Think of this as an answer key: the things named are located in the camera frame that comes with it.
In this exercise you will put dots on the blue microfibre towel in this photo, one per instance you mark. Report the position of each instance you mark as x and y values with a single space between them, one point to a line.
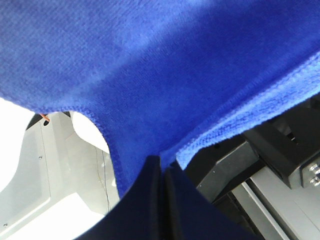
160 77

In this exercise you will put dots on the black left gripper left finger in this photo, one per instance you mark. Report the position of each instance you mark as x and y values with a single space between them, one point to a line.
136 215

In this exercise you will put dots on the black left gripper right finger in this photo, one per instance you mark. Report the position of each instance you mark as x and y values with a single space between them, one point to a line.
191 217

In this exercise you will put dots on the black and grey robot base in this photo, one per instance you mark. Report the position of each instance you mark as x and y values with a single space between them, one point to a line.
267 179

